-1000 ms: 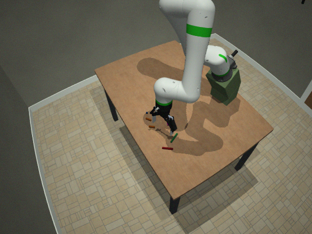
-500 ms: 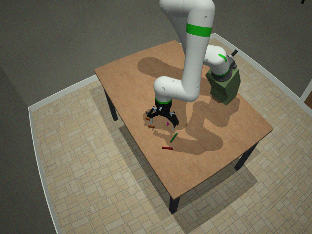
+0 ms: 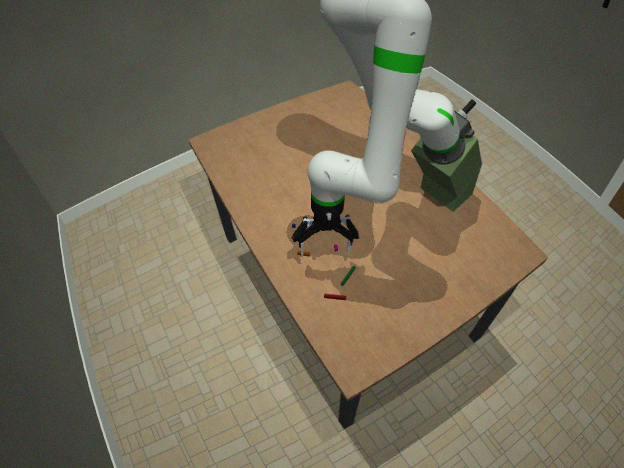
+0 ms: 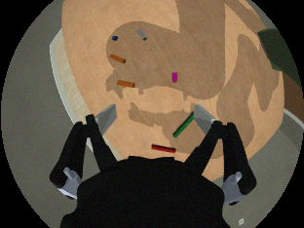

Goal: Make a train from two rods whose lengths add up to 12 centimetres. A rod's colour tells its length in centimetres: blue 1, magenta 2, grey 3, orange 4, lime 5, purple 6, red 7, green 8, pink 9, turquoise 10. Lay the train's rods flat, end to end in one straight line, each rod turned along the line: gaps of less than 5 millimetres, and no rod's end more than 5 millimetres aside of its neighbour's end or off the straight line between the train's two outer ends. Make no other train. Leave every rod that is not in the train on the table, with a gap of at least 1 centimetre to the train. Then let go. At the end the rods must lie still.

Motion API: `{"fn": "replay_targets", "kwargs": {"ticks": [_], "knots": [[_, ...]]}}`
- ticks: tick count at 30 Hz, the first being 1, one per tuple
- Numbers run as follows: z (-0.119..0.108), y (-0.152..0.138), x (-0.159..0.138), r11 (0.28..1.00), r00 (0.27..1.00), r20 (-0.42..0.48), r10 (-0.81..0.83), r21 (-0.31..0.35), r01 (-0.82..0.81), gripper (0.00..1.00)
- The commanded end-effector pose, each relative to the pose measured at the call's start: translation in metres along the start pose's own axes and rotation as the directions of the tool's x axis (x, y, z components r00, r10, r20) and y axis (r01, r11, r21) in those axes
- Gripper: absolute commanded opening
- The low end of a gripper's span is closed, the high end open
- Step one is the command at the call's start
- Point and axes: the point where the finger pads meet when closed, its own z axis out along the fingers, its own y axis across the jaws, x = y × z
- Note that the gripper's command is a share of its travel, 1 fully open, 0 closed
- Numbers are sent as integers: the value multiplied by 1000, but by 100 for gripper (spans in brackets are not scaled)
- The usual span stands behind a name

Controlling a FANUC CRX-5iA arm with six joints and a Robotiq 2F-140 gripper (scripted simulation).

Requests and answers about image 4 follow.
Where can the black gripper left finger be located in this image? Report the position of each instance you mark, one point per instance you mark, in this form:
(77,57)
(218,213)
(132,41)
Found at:
(67,174)

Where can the dark red rod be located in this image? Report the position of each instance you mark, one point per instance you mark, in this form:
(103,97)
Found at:
(163,148)

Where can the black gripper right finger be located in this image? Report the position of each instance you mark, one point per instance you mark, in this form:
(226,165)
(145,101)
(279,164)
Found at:
(238,178)

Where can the green rod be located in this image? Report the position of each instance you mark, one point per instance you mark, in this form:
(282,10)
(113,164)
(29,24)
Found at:
(183,126)

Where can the orange rod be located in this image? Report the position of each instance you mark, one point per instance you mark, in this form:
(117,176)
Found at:
(126,84)
(117,58)

